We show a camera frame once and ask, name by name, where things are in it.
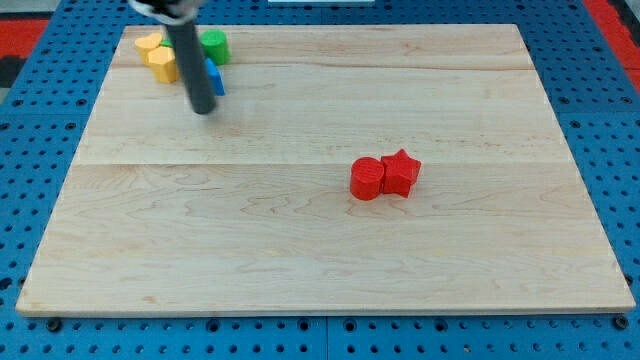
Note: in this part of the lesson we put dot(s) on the red cylinder block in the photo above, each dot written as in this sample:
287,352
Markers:
366,180

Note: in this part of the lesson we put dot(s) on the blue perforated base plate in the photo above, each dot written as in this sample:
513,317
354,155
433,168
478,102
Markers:
49,104

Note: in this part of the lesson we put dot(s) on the green cylinder block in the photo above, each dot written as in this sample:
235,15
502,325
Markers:
215,46

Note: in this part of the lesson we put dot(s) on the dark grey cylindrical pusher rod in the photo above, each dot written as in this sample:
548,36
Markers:
191,65

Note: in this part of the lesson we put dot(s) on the green block behind rod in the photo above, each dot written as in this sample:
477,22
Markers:
166,43

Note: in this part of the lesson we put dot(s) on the yellow hexagon block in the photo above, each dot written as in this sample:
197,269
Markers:
162,63

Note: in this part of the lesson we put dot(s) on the red star block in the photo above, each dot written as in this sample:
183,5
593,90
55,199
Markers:
401,173

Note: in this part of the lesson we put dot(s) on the blue block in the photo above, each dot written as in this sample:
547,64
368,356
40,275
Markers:
215,77

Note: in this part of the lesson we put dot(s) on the wooden board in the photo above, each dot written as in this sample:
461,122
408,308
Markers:
247,211

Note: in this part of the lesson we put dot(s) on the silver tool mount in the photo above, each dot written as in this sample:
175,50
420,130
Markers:
168,12

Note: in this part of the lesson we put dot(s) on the yellow heart block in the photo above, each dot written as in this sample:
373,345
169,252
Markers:
144,45

